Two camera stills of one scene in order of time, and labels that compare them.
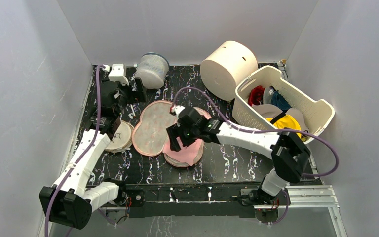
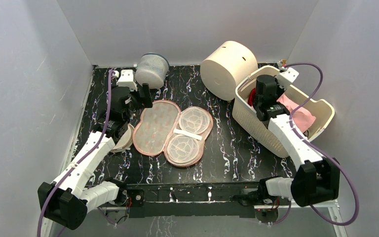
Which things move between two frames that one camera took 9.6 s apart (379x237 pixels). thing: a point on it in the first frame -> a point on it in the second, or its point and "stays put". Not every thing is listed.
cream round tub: [227, 66] stays put
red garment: [255, 96] stays put
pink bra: [187, 156] -> [302, 118]
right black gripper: [177, 133] -> [261, 99]
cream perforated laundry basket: [318, 114] stays put
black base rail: [190, 200] stays put
